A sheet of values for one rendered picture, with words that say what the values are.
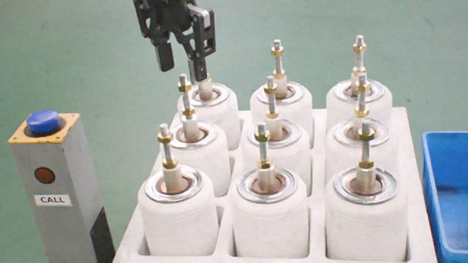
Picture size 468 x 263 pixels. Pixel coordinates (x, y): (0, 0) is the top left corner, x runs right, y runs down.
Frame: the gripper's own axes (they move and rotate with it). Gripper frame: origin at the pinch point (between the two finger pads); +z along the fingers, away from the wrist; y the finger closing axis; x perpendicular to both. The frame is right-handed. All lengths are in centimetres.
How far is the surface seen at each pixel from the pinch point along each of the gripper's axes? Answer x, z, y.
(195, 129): -0.1, 9.3, 1.0
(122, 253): -17.2, 17.8, 5.3
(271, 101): 7.1, 5.2, 9.4
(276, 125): 7.0, 8.7, 10.1
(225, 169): 1.7, 15.6, 4.3
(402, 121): 30.5, 17.9, 14.2
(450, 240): 29, 36, 25
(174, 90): 35, 36, -54
